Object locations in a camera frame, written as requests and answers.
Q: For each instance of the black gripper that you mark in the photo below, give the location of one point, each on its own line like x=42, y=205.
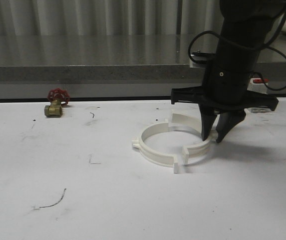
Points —
x=225, y=91

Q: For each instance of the white half clamp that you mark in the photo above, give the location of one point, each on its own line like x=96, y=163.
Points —
x=153, y=146
x=191, y=125

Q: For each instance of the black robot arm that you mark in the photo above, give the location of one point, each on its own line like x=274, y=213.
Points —
x=243, y=34

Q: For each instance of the grey stone counter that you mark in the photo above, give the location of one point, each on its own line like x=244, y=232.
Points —
x=95, y=67

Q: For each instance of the grey pleated curtain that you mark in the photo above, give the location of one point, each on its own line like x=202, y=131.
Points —
x=107, y=17

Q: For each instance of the white circuit breaker red switch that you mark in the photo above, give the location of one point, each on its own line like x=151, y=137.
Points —
x=256, y=85

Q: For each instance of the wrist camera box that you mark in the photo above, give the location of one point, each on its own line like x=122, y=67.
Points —
x=200, y=59

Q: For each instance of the brass valve red handle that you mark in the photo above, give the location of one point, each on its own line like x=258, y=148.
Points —
x=57, y=98

